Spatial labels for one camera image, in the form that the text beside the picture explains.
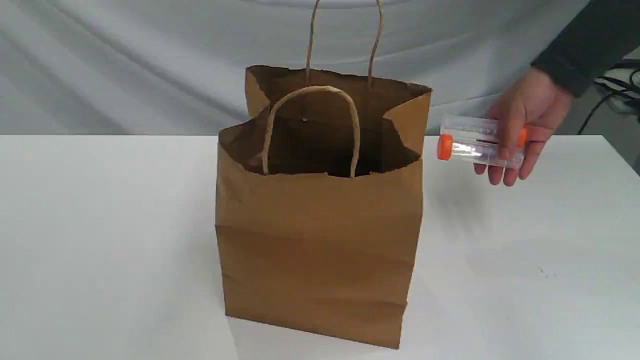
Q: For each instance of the clear tube orange caps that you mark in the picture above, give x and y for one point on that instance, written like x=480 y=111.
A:
x=475 y=139

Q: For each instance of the person's bare hand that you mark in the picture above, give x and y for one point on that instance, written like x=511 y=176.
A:
x=536 y=103

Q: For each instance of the brown paper bag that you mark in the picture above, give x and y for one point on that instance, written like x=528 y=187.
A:
x=319 y=200

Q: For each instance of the dark sleeved forearm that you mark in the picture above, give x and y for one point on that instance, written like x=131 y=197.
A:
x=602 y=33

